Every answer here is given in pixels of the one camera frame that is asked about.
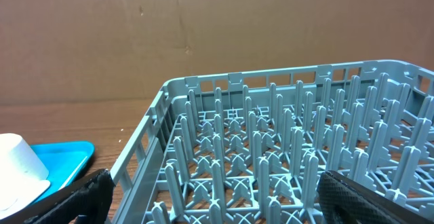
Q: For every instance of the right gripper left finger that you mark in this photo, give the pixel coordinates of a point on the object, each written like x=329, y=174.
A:
x=87, y=200

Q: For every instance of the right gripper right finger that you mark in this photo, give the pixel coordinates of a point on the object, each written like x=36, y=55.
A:
x=345, y=201

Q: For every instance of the grey dishwasher rack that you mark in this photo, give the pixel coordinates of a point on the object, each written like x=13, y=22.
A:
x=250, y=146

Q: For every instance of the wooden chopstick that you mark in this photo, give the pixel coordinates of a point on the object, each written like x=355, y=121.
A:
x=73, y=173

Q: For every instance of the teal serving tray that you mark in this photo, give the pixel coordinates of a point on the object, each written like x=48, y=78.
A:
x=61, y=159

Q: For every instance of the white paper cup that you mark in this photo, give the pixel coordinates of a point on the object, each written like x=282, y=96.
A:
x=23, y=175

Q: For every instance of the cardboard backdrop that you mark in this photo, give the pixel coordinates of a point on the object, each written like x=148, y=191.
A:
x=83, y=50

